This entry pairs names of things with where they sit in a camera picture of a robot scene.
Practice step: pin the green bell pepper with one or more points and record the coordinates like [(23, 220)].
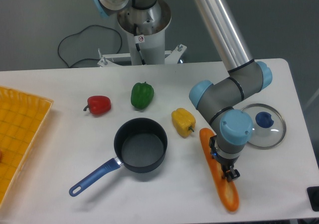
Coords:
[(141, 95)]

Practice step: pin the glass lid blue knob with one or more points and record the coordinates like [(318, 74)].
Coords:
[(269, 127)]

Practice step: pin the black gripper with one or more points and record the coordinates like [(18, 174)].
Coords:
[(229, 172)]

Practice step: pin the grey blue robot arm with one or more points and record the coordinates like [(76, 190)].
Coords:
[(216, 102)]

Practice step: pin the yellow woven basket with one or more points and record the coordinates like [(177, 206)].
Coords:
[(21, 117)]

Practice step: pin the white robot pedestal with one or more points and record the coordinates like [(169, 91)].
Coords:
[(145, 31)]

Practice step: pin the dark saucepan blue handle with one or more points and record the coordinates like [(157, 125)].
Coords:
[(140, 145)]

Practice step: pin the red bell pepper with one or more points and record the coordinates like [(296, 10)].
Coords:
[(98, 105)]

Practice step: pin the long orange bread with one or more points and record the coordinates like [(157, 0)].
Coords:
[(227, 191)]

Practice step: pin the black device table corner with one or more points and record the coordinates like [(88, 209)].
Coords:
[(313, 194)]

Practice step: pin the yellow bell pepper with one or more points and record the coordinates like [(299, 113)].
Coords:
[(183, 121)]

